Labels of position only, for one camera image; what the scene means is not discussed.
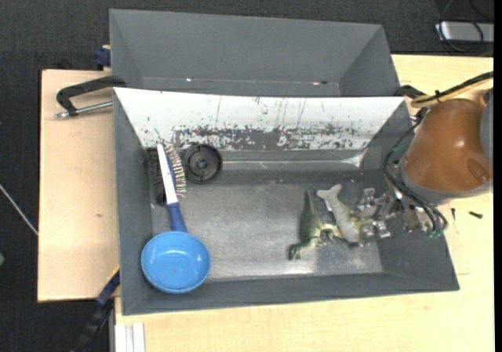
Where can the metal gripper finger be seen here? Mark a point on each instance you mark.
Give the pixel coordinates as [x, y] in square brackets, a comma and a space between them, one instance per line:
[375, 231]
[368, 200]

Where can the grey toy whale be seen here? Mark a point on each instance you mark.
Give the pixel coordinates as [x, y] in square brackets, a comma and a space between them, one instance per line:
[344, 219]

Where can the green toy dinosaur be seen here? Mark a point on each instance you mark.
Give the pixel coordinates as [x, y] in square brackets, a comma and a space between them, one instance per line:
[310, 227]

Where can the small black screw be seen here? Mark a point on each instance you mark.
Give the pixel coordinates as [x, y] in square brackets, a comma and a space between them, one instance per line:
[476, 215]

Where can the grey metal bin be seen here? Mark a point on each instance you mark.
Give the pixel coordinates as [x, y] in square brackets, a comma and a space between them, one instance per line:
[255, 221]

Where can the black round disc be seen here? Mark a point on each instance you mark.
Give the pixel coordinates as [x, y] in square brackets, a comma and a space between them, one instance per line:
[202, 164]

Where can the white and blue hairbrush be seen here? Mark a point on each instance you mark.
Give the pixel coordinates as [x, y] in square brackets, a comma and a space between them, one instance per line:
[169, 182]

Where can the pale wood board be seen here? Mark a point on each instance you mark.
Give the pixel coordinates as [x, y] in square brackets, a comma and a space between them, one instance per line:
[78, 186]

